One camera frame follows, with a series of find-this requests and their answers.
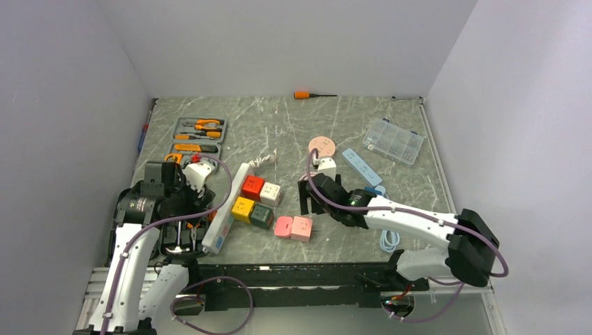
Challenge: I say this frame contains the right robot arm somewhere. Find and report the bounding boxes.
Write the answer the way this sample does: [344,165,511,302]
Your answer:
[298,173,500,290]

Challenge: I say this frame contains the orange pliers in case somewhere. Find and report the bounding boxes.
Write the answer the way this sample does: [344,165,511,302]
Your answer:
[186,218,207,253]

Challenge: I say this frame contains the red cube adapter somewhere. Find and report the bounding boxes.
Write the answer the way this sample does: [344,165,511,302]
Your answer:
[241,175,265,202]

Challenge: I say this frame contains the white power strip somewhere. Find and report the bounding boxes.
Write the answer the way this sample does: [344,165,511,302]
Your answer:
[202,163,254,254]

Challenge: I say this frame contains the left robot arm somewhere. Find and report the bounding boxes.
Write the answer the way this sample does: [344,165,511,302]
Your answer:
[75,158,216,334]

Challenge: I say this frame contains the white cube adapter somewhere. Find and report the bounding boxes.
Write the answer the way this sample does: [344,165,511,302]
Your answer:
[260,181,282,207]

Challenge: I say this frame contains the pink round socket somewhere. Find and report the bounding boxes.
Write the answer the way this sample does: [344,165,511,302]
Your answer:
[308,136,336,157]

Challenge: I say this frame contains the light blue power strip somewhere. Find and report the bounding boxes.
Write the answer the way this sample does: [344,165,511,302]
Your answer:
[341,148,383,187]

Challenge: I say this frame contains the black tool case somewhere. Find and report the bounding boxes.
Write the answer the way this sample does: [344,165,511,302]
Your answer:
[109,186,219,267]

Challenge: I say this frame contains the orange handled screwdriver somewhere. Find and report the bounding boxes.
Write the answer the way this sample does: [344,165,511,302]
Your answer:
[293,91,336,100]

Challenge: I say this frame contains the green cube adapter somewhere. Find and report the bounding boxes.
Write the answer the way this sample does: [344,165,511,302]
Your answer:
[249,204,274,230]

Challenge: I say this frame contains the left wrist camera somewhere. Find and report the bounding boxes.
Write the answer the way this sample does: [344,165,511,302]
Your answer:
[182,154,214,191]

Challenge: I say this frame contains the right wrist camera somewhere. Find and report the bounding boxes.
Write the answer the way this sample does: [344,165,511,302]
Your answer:
[316,157,336,180]

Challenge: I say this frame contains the light blue cable with plug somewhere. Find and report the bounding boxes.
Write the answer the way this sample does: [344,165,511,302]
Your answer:
[364,184,401,254]

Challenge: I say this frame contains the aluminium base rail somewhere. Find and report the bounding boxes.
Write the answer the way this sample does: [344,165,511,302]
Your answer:
[73,263,509,335]

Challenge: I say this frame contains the grey tool tray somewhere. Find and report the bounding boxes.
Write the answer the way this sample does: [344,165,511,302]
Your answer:
[163,117,228,165]

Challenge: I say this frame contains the white coiled cord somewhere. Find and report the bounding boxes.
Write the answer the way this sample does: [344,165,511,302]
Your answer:
[249,149,279,169]

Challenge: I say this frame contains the small pink plug adapter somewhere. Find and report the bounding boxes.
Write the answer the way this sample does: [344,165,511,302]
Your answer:
[274,216,294,239]

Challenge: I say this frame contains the yellow cube adapter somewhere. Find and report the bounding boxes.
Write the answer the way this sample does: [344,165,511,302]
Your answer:
[230,196,256,223]

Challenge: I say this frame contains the pink cube adapter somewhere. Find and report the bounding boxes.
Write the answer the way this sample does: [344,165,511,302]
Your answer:
[290,216,313,242]

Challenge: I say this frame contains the blue red pen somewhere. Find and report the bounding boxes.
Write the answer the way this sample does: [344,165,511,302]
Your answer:
[137,111,152,153]

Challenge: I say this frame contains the clear plastic screw box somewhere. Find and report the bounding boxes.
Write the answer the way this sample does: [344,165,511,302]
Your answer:
[362,119,424,165]

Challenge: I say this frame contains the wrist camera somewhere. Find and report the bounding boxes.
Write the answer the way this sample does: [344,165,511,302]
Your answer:
[316,157,336,180]
[182,154,214,191]

